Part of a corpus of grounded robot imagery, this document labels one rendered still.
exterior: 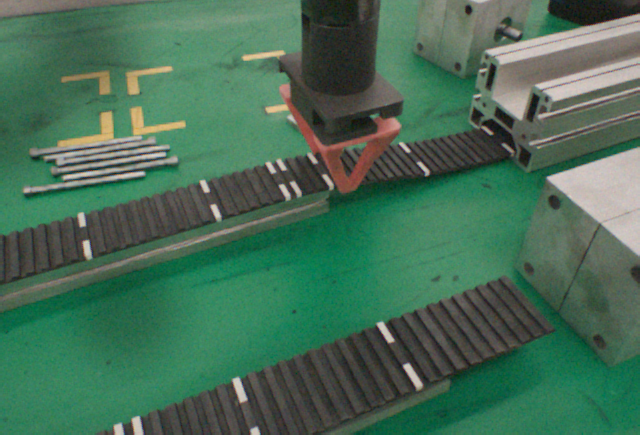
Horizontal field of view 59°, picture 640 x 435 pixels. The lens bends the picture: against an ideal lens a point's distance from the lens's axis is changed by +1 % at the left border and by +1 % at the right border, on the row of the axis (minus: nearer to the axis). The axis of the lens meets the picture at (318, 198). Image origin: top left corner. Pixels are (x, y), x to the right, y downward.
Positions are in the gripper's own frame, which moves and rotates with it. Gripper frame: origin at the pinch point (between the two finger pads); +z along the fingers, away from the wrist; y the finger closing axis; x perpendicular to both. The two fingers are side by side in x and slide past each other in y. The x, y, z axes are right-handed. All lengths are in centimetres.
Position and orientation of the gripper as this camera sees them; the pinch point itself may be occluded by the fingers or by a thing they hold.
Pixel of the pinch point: (335, 166)
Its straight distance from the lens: 50.1
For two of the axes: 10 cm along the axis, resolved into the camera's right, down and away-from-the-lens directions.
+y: -4.1, -6.2, 6.7
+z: 0.0, 7.4, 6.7
